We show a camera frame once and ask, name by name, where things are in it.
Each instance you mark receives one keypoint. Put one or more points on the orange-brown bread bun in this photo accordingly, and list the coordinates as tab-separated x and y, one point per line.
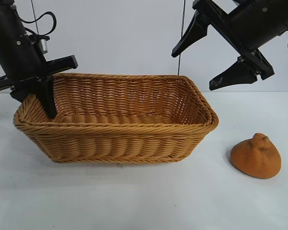
256	160

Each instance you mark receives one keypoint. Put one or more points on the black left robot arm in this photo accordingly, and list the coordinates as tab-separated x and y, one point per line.
2	21

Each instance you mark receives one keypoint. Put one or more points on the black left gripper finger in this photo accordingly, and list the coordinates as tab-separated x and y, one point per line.
46	95
20	94

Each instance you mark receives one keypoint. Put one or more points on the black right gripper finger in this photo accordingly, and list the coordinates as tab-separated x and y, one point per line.
237	74
191	36

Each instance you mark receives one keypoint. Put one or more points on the tan woven wicker basket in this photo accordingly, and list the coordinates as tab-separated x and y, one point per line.
124	139

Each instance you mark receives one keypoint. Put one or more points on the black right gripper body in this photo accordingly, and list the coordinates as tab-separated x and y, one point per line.
254	21

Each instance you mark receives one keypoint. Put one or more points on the left wrist camera silver lens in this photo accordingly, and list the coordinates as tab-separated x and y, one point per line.
44	45

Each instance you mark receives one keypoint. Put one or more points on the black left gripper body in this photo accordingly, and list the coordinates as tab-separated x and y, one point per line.
14	60

